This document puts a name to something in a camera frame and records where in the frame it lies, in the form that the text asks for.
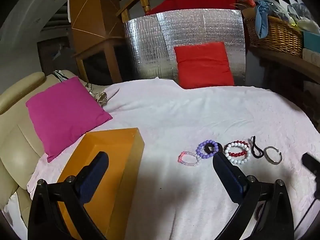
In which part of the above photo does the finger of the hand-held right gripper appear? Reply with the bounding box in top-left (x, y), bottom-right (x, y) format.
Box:
top-left (301, 152), bottom-right (320, 200)

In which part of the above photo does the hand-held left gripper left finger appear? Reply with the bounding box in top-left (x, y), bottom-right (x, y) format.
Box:
top-left (27, 151), bottom-right (110, 240)

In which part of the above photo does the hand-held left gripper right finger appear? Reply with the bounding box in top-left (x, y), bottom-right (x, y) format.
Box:
top-left (212, 152), bottom-right (302, 240)

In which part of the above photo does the white bead bracelet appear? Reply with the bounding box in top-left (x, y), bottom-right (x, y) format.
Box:
top-left (224, 141), bottom-right (250, 165)

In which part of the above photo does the orange cardboard box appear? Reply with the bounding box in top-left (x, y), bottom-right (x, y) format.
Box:
top-left (56, 127), bottom-right (145, 240)

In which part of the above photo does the red bead bracelet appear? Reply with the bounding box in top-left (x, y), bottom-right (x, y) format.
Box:
top-left (229, 142), bottom-right (249, 157)

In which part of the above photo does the thick black hair tie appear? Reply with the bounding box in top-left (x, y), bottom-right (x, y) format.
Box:
top-left (205, 142), bottom-right (224, 155)

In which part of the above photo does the thin black hair tie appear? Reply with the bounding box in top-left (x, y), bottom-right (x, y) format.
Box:
top-left (250, 136), bottom-right (263, 159)

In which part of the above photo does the purple bead bracelet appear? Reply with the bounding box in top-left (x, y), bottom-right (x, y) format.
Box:
top-left (196, 140), bottom-right (219, 159)

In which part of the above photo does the silver bangle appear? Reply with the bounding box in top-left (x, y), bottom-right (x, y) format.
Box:
top-left (264, 146), bottom-right (282, 165)

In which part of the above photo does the pink bead bracelet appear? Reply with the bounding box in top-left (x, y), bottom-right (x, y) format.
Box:
top-left (178, 151), bottom-right (202, 167)

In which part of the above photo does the magenta cushion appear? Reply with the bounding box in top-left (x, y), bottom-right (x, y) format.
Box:
top-left (25, 77), bottom-right (113, 163)

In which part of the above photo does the pale pink blanket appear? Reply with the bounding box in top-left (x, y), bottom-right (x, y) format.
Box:
top-left (26, 77), bottom-right (318, 240)

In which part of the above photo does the gold patterned cloth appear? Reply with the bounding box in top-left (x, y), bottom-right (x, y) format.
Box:
top-left (85, 81), bottom-right (108, 105)

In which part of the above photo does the beige leather sofa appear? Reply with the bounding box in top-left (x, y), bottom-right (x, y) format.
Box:
top-left (0, 70), bottom-right (110, 230)

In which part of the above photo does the wooden shelf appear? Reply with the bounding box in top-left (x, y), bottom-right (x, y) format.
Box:
top-left (250, 46), bottom-right (320, 83)

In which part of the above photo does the small red cushion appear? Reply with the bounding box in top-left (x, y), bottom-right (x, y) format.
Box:
top-left (174, 41), bottom-right (235, 90)

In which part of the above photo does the teal box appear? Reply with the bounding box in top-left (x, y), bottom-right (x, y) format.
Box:
top-left (301, 30), bottom-right (320, 49)

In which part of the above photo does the wicker basket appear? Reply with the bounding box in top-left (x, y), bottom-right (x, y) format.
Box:
top-left (244, 15), bottom-right (304, 58)

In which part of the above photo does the silver insulation sheet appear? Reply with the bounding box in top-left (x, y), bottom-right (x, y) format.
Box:
top-left (124, 9), bottom-right (247, 87)

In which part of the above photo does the blue cloth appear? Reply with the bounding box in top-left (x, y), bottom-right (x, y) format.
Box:
top-left (254, 0), bottom-right (272, 39)

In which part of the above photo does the wooden cabinet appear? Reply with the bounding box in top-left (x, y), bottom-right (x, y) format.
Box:
top-left (69, 0), bottom-right (130, 85)

